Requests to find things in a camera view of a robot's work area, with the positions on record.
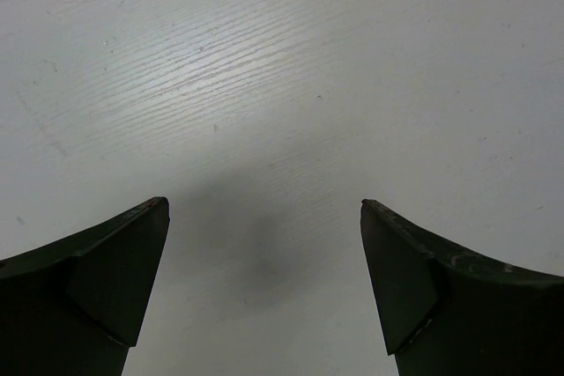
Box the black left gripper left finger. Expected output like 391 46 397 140
1 196 169 375

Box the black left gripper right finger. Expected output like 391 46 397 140
360 200 563 375

